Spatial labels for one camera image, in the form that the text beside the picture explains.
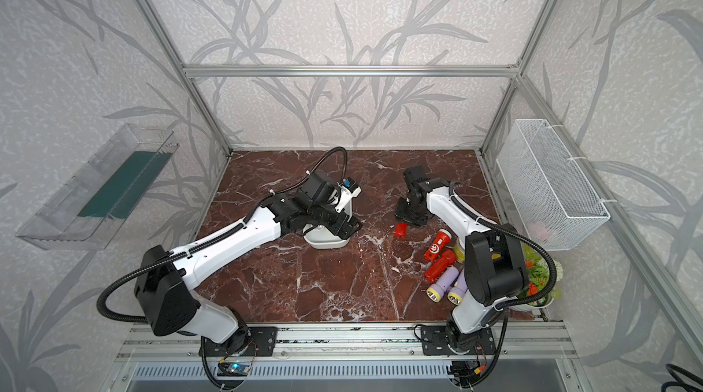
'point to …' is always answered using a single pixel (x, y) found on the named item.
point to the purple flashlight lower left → (446, 280)
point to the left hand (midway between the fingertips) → (352, 218)
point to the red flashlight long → (400, 229)
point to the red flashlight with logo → (438, 244)
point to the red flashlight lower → (446, 259)
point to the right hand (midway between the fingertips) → (398, 217)
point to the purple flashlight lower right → (456, 294)
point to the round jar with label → (459, 250)
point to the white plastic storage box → (322, 237)
